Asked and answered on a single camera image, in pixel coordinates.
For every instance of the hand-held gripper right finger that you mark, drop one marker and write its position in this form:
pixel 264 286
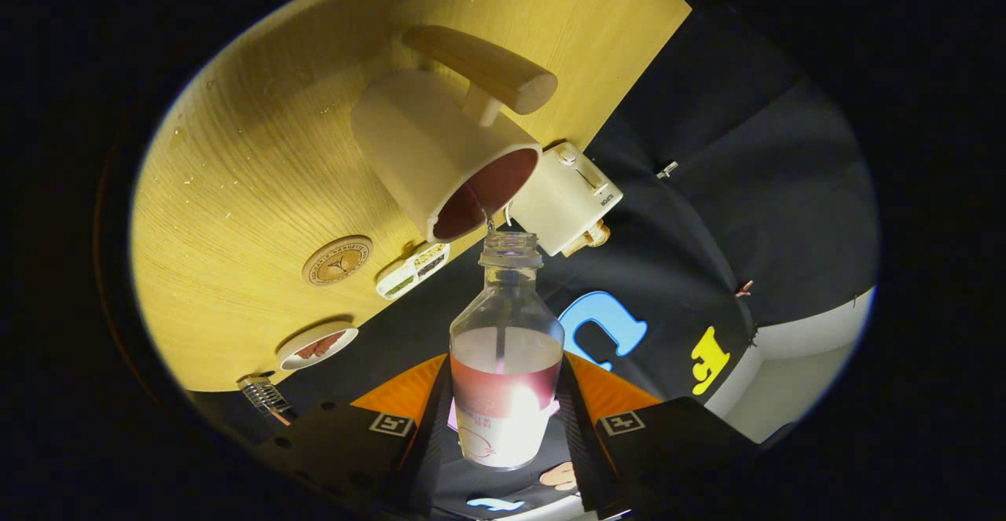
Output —
pixel 578 446

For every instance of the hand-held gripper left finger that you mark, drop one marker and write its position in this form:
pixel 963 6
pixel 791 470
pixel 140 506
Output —
pixel 428 446

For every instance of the clear juice bottle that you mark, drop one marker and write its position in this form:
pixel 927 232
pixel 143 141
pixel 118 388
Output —
pixel 507 324

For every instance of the round cork coaster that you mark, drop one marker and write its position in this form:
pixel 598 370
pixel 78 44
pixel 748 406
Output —
pixel 337 261

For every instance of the white round plate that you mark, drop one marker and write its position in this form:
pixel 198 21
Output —
pixel 339 347

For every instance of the brown meat patty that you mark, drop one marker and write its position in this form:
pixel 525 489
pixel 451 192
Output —
pixel 330 342
pixel 306 351

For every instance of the white divided snack dish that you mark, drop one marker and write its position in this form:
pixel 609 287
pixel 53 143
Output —
pixel 413 270

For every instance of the toast slice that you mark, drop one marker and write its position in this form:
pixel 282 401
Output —
pixel 574 249
pixel 596 233

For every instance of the pink clip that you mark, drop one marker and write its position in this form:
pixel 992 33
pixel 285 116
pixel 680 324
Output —
pixel 743 288

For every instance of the white toaster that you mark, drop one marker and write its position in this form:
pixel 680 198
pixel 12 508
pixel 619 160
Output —
pixel 562 199

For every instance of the silver clip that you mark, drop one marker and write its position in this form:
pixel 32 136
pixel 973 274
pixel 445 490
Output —
pixel 668 169

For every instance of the wooden table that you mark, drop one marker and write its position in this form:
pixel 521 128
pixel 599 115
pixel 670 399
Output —
pixel 259 152

